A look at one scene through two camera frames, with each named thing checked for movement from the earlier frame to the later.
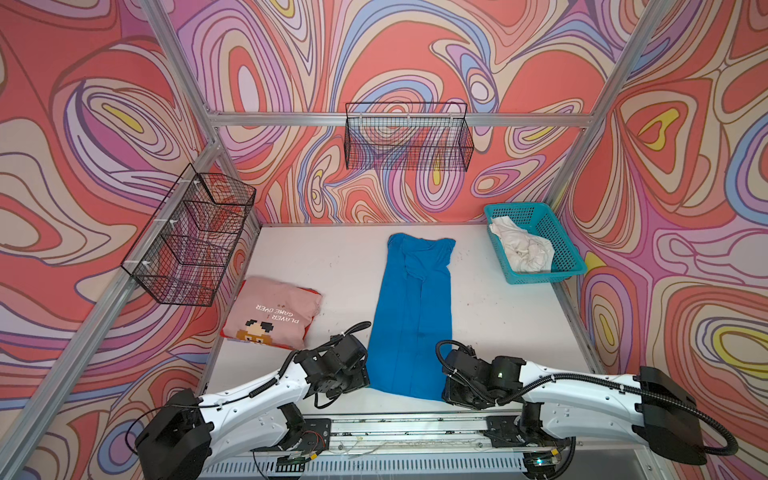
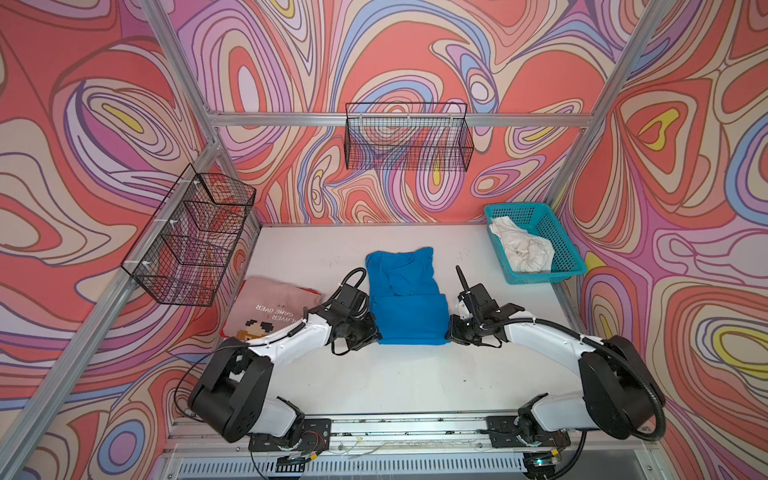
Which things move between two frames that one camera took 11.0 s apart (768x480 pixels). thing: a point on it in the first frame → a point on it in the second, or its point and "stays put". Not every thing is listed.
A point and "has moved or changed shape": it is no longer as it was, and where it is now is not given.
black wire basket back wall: (411, 136) stays put
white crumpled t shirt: (526, 252) stays put
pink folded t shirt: (272, 312) stays put
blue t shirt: (413, 317) has moved or changed shape
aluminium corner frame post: (209, 114) stays put
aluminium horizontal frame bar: (399, 119) stays put
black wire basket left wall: (185, 248) stays put
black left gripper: (362, 380) → (372, 336)
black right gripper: (453, 397) → (454, 332)
